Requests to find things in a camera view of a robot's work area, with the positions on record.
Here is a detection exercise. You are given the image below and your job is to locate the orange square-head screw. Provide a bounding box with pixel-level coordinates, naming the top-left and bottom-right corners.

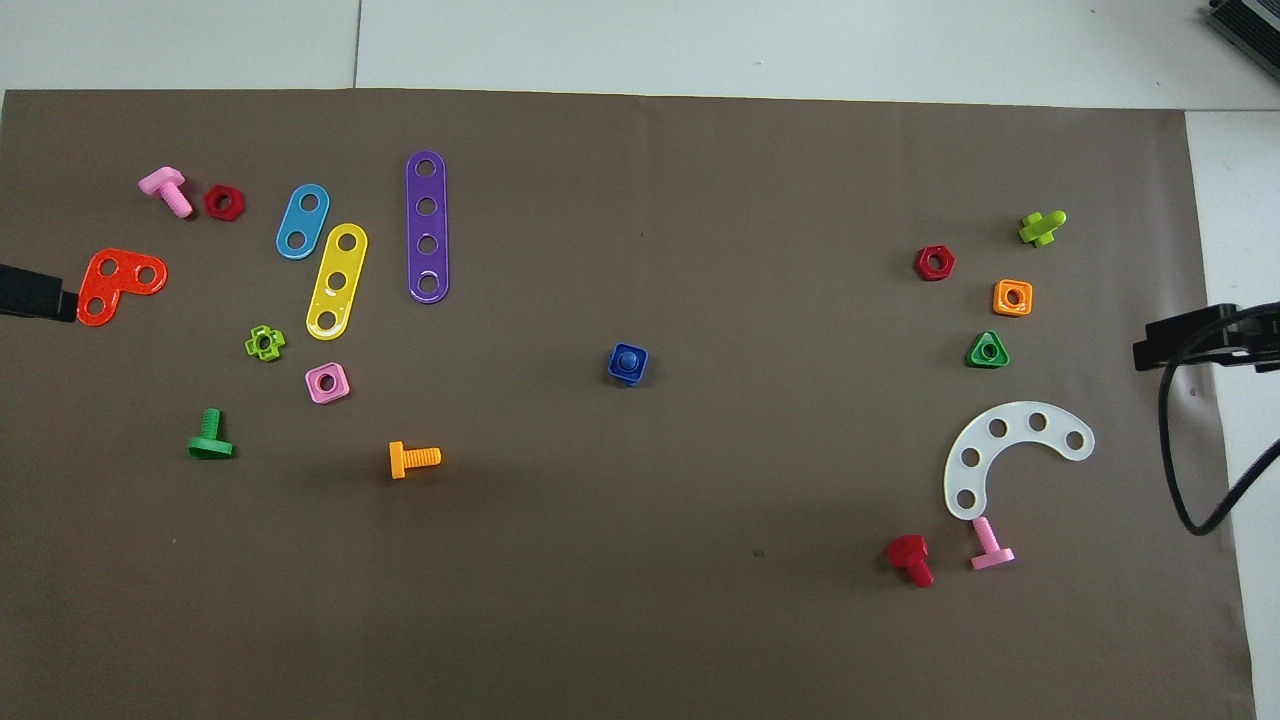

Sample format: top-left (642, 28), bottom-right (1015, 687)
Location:
top-left (388, 440), bottom-right (443, 481)

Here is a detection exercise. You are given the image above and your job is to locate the dark grey ribbed device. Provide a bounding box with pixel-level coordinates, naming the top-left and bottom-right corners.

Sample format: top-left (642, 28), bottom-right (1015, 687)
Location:
top-left (1203, 0), bottom-right (1280, 57)

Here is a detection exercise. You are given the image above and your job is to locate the blue square nut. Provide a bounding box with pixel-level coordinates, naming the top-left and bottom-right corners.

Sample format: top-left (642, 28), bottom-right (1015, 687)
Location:
top-left (607, 342), bottom-right (650, 386)

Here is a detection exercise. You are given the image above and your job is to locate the white curved five-hole plate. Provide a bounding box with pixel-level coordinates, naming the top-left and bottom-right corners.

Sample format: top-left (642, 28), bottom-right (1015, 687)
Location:
top-left (943, 401), bottom-right (1097, 522)

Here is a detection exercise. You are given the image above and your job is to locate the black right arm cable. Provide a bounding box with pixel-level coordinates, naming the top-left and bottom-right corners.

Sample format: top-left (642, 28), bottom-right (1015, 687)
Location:
top-left (1158, 305), bottom-right (1280, 537)

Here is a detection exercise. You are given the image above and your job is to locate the red hex-head screw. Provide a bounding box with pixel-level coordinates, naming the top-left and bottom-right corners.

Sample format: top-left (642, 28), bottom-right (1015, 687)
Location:
top-left (886, 534), bottom-right (936, 589)

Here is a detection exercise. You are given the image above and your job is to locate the light blue two-hole plate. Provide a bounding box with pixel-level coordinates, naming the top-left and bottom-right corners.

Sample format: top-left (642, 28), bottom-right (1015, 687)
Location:
top-left (275, 183), bottom-right (331, 261)

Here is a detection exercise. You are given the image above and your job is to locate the green square-head screw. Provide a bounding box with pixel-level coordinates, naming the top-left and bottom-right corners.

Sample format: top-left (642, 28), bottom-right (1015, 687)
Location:
top-left (187, 407), bottom-right (236, 461)

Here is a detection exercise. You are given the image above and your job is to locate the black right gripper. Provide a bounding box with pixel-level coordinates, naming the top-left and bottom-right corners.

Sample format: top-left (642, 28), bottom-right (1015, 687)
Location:
top-left (1132, 300), bottom-right (1280, 374)

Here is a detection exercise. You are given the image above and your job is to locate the yellow three-hole plate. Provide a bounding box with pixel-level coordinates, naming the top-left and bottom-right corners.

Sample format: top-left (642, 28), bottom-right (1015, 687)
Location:
top-left (305, 222), bottom-right (369, 342)

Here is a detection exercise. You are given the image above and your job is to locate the orange-red L-shaped plate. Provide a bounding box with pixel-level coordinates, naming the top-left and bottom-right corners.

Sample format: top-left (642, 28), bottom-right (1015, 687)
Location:
top-left (76, 248), bottom-right (169, 328)

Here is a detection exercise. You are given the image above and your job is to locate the pink square-head screw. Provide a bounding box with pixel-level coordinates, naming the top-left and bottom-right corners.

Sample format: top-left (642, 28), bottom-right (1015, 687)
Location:
top-left (969, 515), bottom-right (1016, 572)
top-left (138, 166), bottom-right (195, 220)

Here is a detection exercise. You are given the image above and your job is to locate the pink square nut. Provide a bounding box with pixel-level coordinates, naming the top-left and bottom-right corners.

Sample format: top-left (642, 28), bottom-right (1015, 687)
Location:
top-left (304, 361), bottom-right (352, 405)

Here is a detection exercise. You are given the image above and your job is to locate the brown table mat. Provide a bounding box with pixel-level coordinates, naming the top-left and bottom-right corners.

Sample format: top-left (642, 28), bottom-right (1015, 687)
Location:
top-left (0, 88), bottom-right (1257, 720)

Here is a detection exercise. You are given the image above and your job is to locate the purple four-hole plate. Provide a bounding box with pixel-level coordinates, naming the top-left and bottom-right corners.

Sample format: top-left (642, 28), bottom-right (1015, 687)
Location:
top-left (405, 150), bottom-right (451, 305)

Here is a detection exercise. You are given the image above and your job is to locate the lime green cross-head screw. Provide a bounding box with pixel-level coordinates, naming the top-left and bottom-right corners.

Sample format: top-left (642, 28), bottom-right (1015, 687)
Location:
top-left (1018, 209), bottom-right (1068, 248)

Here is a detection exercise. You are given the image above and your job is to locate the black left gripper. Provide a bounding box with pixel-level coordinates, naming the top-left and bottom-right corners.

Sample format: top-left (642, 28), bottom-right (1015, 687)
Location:
top-left (0, 263), bottom-right (79, 324)

